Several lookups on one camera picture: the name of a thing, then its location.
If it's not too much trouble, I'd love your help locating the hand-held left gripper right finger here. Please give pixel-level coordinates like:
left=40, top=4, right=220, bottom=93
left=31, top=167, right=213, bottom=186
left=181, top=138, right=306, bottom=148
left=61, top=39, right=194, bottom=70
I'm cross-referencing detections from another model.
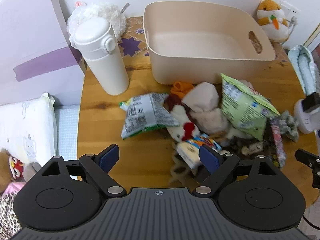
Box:
left=195, top=145, right=279, bottom=198

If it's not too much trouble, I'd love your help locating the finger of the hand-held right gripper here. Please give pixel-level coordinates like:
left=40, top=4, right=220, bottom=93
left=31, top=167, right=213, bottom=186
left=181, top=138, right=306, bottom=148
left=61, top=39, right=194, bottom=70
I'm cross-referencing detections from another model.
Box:
left=294, top=149, right=320, bottom=188
left=302, top=92, right=320, bottom=113

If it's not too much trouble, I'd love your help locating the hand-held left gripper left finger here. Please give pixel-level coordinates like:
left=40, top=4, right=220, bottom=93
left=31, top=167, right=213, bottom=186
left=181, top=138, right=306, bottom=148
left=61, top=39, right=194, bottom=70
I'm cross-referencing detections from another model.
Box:
left=40, top=144, right=127, bottom=198

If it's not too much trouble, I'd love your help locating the blue yellow snack packet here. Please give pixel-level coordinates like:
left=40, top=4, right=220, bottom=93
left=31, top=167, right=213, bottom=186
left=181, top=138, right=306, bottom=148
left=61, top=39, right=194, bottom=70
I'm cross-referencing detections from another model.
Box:
left=176, top=133, right=222, bottom=170

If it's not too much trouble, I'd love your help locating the long colourful printed packet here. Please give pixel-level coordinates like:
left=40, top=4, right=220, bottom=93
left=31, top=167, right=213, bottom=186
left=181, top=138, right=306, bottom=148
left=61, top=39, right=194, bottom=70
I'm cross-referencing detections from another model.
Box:
left=268, top=117, right=287, bottom=168

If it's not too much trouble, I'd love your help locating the small green snack packet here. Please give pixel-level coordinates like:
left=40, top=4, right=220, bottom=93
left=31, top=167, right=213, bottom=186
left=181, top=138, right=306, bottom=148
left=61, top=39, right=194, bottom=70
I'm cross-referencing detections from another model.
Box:
left=119, top=92, right=180, bottom=139

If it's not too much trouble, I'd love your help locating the beige plush toy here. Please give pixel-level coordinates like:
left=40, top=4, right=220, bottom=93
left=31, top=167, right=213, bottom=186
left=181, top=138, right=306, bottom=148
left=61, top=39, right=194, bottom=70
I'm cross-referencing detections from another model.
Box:
left=182, top=82, right=229, bottom=135

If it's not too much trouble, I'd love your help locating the large green snack packet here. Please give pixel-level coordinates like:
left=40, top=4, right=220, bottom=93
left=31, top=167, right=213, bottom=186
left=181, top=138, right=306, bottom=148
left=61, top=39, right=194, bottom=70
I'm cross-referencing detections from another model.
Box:
left=220, top=73, right=281, bottom=141

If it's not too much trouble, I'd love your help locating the beige plastic storage bin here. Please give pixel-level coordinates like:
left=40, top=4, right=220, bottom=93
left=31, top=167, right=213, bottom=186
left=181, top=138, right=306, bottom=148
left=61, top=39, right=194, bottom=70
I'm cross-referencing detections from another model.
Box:
left=143, top=1, right=277, bottom=85

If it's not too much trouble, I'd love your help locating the wooden desktop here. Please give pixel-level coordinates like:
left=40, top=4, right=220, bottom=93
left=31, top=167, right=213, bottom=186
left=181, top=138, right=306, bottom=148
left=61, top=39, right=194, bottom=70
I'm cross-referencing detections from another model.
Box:
left=77, top=16, right=319, bottom=208

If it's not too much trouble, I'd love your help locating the white round device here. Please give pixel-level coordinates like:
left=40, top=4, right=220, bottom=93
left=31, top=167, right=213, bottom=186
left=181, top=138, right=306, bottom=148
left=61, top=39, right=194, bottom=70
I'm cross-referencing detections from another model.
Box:
left=293, top=97, right=320, bottom=135

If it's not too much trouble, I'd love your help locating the beige fuzzy scrunchie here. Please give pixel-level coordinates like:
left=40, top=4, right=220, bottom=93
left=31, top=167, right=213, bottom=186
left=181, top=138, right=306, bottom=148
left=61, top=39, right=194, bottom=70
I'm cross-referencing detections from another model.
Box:
left=169, top=152, right=200, bottom=184

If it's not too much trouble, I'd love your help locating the grey fuzzy scrunchie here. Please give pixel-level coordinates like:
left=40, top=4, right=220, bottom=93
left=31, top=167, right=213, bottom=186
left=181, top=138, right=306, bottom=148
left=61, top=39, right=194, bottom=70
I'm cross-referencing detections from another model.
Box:
left=279, top=110, right=300, bottom=141

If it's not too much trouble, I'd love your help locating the light blue folded towel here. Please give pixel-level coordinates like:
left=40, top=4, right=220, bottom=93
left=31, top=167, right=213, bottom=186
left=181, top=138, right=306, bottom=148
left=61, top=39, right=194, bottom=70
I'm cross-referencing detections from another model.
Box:
left=287, top=44, right=320, bottom=97

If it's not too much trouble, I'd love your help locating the white plush with red bow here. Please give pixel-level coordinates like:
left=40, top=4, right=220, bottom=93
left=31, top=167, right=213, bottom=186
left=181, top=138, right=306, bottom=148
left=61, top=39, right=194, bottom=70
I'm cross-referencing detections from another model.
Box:
left=164, top=96, right=202, bottom=142

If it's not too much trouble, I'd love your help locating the light blue checked sheet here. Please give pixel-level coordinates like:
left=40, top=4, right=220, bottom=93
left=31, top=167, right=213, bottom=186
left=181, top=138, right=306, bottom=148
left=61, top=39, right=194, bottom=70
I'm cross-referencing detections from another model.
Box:
left=54, top=104, right=81, bottom=180

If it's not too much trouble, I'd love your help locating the orange cloth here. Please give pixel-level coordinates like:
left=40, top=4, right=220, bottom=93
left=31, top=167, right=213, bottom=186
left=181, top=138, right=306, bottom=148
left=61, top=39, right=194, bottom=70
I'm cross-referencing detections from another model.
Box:
left=171, top=81, right=195, bottom=97

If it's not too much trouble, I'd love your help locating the white elephant print pillow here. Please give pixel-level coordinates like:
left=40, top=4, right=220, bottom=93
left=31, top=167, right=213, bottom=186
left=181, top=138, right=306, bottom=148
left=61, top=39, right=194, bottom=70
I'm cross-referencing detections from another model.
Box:
left=0, top=92, right=57, bottom=167

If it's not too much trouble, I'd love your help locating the red white plush toy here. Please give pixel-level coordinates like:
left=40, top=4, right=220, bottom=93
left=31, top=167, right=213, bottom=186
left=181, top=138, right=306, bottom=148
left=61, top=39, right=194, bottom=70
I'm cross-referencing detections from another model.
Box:
left=7, top=155, right=26, bottom=180

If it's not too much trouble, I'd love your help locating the white thermos bottle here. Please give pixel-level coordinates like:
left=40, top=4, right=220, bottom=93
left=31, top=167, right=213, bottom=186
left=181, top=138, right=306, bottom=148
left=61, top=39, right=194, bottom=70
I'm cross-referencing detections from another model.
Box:
left=69, top=19, right=130, bottom=96

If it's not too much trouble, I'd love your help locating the orange hamster plush toy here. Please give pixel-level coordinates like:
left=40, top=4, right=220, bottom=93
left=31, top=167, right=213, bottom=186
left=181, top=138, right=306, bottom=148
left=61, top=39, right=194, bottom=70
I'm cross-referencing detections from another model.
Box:
left=255, top=0, right=290, bottom=43

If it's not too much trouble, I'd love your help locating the pink cloth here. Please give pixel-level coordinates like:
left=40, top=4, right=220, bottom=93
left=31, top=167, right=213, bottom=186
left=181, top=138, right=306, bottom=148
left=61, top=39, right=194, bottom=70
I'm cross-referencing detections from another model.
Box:
left=0, top=181, right=27, bottom=196

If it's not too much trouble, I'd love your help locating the leopard print cloth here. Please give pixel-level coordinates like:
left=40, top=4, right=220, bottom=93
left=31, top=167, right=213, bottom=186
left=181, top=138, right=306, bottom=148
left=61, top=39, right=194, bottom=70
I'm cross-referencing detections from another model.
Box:
left=0, top=192, right=23, bottom=240

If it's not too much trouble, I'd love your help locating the purple flower table mat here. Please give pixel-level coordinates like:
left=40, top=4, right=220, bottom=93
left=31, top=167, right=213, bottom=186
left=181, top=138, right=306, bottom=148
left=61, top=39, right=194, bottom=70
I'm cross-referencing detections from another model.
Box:
left=117, top=17, right=151, bottom=58

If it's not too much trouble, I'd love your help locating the white wardrobe with purple stripe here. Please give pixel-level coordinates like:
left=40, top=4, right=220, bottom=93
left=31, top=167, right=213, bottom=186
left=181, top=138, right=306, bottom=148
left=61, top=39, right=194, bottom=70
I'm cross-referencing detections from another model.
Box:
left=0, top=0, right=87, bottom=105

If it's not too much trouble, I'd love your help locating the white fluffy plush toy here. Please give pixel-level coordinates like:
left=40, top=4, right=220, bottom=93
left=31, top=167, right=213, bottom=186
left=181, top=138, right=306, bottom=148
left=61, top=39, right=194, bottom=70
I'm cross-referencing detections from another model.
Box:
left=66, top=0, right=128, bottom=42

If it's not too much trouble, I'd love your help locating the pale wooden door frame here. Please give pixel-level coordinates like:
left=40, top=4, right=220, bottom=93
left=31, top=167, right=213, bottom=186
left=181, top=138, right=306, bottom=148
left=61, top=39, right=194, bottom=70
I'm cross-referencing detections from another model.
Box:
left=303, top=21, right=320, bottom=52

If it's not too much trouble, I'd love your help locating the white wall socket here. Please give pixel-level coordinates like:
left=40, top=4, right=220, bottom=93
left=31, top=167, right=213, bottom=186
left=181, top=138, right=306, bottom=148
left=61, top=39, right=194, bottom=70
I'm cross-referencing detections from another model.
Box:
left=279, top=0, right=300, bottom=28

